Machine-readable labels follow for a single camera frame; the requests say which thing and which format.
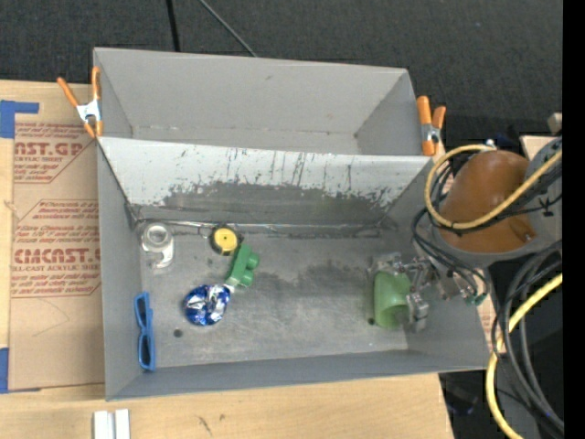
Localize brown cardboard board red print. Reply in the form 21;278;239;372
0;79;107;393

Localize green toy block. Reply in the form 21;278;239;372
224;242;261;291

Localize grey metal bin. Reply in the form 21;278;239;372
92;47;493;402

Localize clear glass jar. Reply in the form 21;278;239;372
140;221;176;270

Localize blue and white crumpled packet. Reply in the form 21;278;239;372
182;283;232;327

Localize blue sunglasses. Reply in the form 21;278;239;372
133;291;158;372

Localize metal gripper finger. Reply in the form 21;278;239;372
404;292;431;334
367;252;406;275

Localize yellow and black round disc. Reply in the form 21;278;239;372
208;225;241;258

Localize light green cup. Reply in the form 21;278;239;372
372;270;413;331

